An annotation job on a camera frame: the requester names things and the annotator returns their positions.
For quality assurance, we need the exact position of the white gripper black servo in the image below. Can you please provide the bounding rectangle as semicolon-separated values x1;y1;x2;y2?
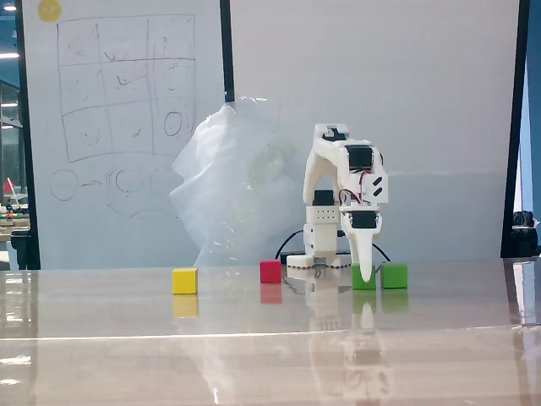
339;202;386;284

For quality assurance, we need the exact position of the green cube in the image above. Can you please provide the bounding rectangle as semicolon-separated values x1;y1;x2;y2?
351;263;378;292
380;262;409;290

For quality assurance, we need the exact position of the red cube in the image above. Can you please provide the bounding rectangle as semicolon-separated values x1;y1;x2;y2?
260;260;283;284

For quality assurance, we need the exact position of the yellow cube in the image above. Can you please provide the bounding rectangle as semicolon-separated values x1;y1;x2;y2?
172;267;199;295

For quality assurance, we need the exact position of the clear plastic bag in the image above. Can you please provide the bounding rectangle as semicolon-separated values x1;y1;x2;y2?
168;96;309;268

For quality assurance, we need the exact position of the black round device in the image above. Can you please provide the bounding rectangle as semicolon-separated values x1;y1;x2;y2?
511;210;541;257

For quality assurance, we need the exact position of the blank whiteboard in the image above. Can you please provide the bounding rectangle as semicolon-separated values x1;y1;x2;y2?
227;0;522;261

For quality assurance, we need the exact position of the whiteboard with grid drawing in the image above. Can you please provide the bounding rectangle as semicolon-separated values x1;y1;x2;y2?
20;0;232;270

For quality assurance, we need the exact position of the black chair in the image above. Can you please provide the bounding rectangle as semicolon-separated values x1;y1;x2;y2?
9;228;31;271

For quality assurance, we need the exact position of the small red flag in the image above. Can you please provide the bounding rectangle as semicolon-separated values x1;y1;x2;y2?
2;177;20;205

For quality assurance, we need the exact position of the yellow round magnet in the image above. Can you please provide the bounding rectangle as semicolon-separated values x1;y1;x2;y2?
37;0;62;23

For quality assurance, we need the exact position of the black cable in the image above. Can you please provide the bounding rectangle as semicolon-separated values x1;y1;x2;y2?
275;230;306;261
336;230;392;264

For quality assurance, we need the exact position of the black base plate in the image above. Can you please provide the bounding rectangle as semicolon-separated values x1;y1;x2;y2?
280;249;354;258

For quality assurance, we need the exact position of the black whiteboard frame post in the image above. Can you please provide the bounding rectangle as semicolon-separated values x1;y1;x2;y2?
500;0;532;260
219;0;236;103
14;0;42;271

